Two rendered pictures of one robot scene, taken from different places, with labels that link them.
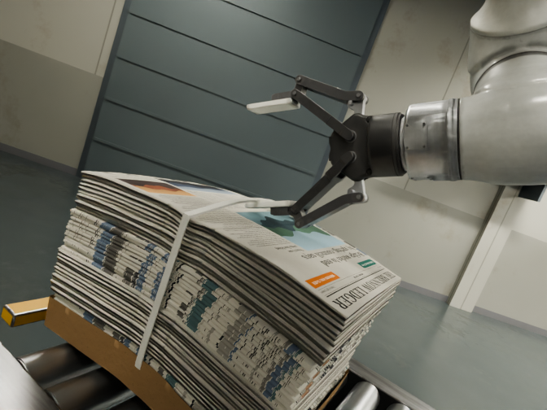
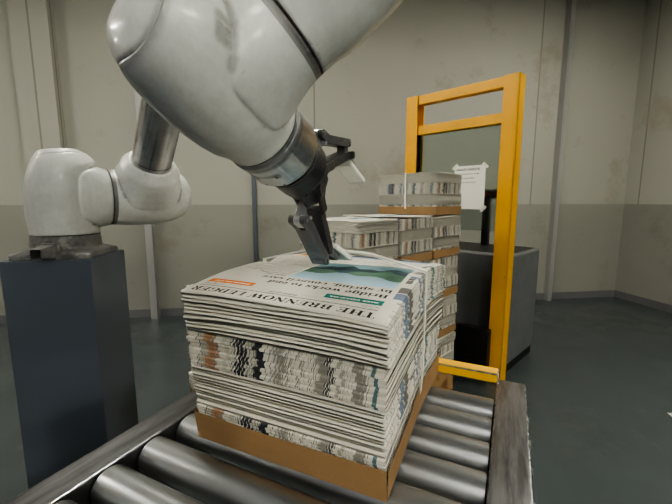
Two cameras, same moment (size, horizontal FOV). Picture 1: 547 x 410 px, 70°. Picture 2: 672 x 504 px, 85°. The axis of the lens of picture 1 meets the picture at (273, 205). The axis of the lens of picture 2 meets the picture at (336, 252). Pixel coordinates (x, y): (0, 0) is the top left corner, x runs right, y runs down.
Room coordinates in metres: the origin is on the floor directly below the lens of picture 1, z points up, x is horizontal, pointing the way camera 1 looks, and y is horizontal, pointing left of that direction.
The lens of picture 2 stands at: (0.52, -0.57, 1.14)
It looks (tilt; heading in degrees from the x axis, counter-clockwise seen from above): 8 degrees down; 88
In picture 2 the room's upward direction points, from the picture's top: straight up
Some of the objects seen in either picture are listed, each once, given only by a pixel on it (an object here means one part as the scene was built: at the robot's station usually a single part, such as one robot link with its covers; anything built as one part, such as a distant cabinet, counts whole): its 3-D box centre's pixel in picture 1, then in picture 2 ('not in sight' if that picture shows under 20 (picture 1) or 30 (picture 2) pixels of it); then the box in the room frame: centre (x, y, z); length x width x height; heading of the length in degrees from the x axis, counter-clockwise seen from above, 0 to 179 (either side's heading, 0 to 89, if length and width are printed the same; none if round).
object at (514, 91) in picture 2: not in sight; (504, 236); (1.62, 1.60, 0.93); 0.09 x 0.09 x 1.85; 43
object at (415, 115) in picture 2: not in sight; (412, 230); (1.17, 2.08, 0.93); 0.09 x 0.09 x 1.85; 43
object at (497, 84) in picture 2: not in sight; (460, 92); (1.40, 1.84, 1.82); 0.75 x 0.06 x 0.06; 133
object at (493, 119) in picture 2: not in sight; (458, 125); (1.40, 1.84, 1.62); 0.75 x 0.06 x 0.06; 133
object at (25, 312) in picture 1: (135, 289); (390, 355); (0.66, 0.18, 0.81); 0.43 x 0.03 x 0.02; 152
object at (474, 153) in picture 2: not in sight; (457, 180); (1.41, 1.85, 1.28); 0.57 x 0.01 x 0.65; 133
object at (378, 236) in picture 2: not in sight; (348, 242); (0.64, 1.14, 0.95); 0.38 x 0.29 x 0.23; 132
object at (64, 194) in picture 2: not in sight; (66, 191); (-0.15, 0.43, 1.17); 0.18 x 0.16 x 0.22; 40
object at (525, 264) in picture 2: not in sight; (474, 298); (1.67, 2.09, 0.40); 0.70 x 0.55 x 0.80; 133
